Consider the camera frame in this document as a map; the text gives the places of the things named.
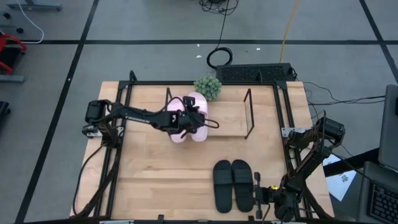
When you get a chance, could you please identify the pink slide sandal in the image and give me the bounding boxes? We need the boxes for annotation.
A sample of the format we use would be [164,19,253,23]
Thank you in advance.
[167,95,189,144]
[186,91,208,142]

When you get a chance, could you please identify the grey desk unit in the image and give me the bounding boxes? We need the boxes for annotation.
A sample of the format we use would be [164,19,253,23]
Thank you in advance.
[356,161,398,224]

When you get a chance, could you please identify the red and black cart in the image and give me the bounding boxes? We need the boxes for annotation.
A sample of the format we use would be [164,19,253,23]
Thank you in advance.
[0,33,27,75]

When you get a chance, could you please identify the black slide sandal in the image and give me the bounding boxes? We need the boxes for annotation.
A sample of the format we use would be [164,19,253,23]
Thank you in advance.
[231,159,255,213]
[213,160,234,214]

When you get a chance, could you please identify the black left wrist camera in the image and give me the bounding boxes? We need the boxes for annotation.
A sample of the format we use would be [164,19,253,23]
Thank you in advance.
[182,95,196,109]

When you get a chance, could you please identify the thin black cables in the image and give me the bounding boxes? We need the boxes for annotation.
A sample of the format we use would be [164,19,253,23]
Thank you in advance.
[303,81,386,108]

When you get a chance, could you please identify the white paper sheet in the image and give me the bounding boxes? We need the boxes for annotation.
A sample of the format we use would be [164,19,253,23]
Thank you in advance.
[322,154,358,202]

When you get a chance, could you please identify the black coiled cable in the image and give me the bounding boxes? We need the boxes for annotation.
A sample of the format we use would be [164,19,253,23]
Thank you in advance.
[206,0,234,70]

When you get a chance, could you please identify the black keyboard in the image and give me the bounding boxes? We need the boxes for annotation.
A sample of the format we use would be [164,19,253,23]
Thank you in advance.
[215,63,296,83]

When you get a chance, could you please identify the grey laptop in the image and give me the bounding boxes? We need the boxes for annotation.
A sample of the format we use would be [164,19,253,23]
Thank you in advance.
[377,84,398,174]

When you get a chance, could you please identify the black desk bar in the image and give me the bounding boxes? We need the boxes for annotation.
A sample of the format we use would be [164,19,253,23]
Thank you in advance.
[323,148,380,177]

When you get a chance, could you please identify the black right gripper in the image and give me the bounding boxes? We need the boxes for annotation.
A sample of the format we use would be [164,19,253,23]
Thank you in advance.
[254,172,282,220]

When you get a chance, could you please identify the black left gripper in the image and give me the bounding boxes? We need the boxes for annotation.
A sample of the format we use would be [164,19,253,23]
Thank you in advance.
[180,107,208,140]

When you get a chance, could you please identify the yellow cable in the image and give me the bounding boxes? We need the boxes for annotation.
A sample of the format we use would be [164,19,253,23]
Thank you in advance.
[279,0,300,64]

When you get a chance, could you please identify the wooden shelf with black frame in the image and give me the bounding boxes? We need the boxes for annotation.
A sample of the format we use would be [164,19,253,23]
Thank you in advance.
[164,88,256,140]

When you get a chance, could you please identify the white cable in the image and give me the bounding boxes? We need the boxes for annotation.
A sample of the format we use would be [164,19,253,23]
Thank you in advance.
[15,0,45,44]

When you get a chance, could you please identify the green potted succulent plant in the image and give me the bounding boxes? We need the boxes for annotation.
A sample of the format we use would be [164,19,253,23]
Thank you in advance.
[193,73,223,102]

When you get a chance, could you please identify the black cable bundle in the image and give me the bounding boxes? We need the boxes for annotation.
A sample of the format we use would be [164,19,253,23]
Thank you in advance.
[198,0,240,16]

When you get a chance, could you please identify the grey metal table foot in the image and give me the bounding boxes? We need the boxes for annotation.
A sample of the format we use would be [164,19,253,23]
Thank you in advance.
[0,74,25,83]
[6,0,63,12]

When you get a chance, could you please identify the black chair base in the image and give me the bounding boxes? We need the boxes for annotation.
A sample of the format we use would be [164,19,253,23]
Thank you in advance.
[0,101,12,125]

